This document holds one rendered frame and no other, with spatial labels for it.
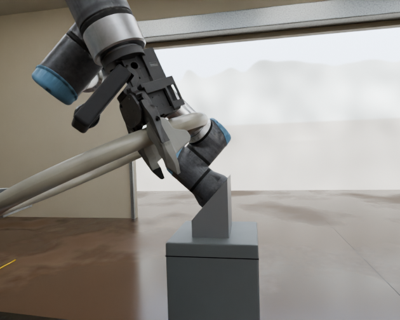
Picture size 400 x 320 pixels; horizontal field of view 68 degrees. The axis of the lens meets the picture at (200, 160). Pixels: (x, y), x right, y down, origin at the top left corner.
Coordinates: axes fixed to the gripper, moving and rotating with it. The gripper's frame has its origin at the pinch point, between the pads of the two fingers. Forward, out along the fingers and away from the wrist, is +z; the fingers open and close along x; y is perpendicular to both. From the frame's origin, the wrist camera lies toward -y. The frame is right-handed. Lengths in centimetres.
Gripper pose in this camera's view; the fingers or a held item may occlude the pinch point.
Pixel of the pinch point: (163, 171)
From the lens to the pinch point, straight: 49.6
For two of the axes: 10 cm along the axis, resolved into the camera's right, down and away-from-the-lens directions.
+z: 4.2, 9.1, 0.6
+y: 7.5, -3.8, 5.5
